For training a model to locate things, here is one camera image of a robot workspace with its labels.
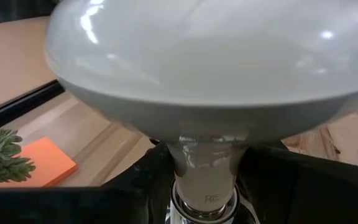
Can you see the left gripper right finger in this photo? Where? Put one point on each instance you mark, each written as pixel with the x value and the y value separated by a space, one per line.
pixel 306 193

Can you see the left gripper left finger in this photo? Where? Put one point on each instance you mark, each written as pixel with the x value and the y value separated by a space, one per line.
pixel 73 205

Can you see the white reflector lightbulb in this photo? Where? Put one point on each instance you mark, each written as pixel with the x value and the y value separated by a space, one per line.
pixel 197 62

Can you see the orange sticky note pad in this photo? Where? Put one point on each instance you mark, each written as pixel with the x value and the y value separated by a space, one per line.
pixel 48 161

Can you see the orange wooden desk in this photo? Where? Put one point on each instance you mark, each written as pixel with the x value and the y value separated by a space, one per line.
pixel 11 56

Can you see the black metal rig frame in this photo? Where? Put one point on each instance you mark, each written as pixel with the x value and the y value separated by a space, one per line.
pixel 20 102

